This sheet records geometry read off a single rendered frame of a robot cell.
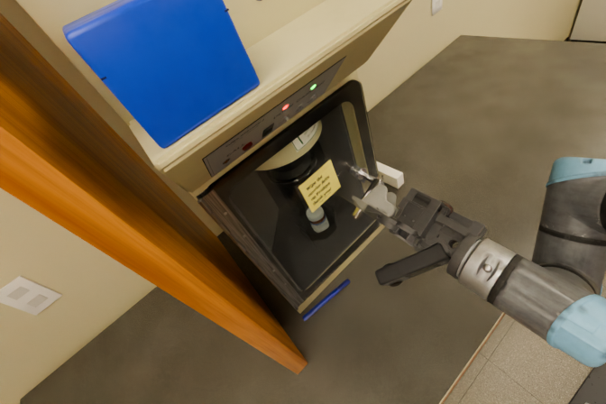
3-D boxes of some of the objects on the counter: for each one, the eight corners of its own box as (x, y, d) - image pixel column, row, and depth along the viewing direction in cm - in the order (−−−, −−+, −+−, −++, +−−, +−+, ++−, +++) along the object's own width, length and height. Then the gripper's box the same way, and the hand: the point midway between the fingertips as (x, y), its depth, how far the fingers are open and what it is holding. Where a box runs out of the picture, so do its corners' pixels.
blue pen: (303, 317, 66) (301, 316, 66) (347, 280, 69) (346, 278, 69) (305, 322, 66) (304, 320, 65) (351, 282, 68) (350, 280, 68)
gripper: (491, 234, 44) (382, 179, 59) (483, 220, 37) (361, 160, 51) (462, 280, 44) (361, 214, 59) (448, 275, 37) (336, 200, 52)
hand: (358, 205), depth 54 cm, fingers closed, pressing on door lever
